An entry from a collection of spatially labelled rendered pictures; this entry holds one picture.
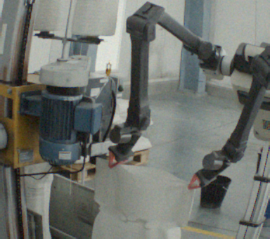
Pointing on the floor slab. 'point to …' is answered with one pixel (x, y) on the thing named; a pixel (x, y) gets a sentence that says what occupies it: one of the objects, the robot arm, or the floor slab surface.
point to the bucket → (214, 192)
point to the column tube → (13, 11)
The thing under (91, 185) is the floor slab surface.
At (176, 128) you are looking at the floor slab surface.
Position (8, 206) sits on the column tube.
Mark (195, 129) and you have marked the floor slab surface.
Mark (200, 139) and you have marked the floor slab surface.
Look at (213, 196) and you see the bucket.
